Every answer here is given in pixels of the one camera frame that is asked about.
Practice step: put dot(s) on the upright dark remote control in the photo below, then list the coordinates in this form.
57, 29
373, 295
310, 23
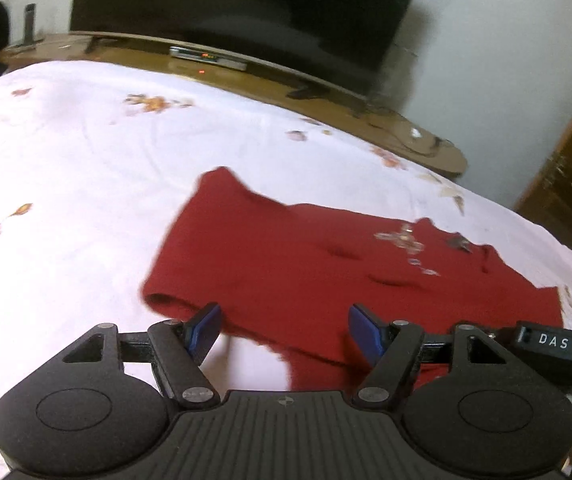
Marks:
29, 21

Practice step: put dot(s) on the floral white bed sheet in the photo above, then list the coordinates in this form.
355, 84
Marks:
75, 170

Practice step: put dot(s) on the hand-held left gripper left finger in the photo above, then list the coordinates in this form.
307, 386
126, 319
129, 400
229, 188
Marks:
204, 327

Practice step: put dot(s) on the wooden television stand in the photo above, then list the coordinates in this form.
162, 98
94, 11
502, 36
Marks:
316, 95

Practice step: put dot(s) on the silver set-top box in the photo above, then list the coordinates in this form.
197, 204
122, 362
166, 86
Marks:
207, 57

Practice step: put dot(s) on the small white object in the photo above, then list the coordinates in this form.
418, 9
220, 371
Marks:
416, 134

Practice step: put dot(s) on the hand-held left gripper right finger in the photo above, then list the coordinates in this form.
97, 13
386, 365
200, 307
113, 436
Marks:
366, 330

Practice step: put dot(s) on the wooden door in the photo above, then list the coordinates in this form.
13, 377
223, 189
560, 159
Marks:
566, 180

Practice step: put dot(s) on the black flat television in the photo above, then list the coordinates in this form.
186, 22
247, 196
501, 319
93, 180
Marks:
246, 5

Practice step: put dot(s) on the red knit garment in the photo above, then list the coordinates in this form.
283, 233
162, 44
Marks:
296, 270

